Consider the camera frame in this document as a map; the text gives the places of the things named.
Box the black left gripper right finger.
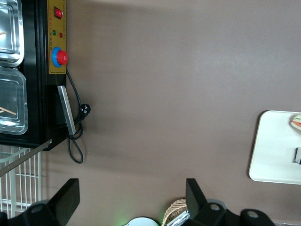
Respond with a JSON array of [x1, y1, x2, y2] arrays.
[[185, 178, 276, 226]]

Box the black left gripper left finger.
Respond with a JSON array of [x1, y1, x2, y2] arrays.
[[0, 178, 80, 226]]

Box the cream plastic tray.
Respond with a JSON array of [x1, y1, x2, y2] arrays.
[[248, 110, 301, 185]]

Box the small light wicker basket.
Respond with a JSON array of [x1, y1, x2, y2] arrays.
[[163, 197, 189, 226]]

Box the silver foil packet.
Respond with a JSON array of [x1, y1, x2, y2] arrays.
[[166, 210, 191, 226]]

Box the white round plate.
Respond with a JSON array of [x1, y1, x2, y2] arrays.
[[125, 217, 161, 226]]

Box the silver metal strip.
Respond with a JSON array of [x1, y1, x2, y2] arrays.
[[0, 138, 53, 178]]

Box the black food warmer appliance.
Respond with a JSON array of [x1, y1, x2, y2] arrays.
[[0, 0, 69, 152]]

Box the black and white snack packet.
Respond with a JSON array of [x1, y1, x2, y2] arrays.
[[292, 147, 301, 165]]

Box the steel food pan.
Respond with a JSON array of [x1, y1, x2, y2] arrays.
[[0, 0, 25, 68], [0, 66, 29, 136]]

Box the wrapped sandwich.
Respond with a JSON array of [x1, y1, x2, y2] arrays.
[[289, 113, 301, 131]]

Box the red and blue knob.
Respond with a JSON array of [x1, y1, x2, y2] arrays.
[[51, 47, 69, 67]]

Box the yellow control panel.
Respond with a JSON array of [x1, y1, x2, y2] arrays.
[[47, 0, 67, 74]]

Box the white wire rack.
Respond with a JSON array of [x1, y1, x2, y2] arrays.
[[0, 145, 42, 220]]

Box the silver metal handle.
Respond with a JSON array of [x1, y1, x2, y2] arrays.
[[57, 85, 77, 136]]

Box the black power cable with plug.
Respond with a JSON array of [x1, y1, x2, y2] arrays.
[[65, 69, 92, 164]]

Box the red rocker switch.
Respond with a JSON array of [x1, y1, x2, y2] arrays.
[[54, 6, 64, 20]]

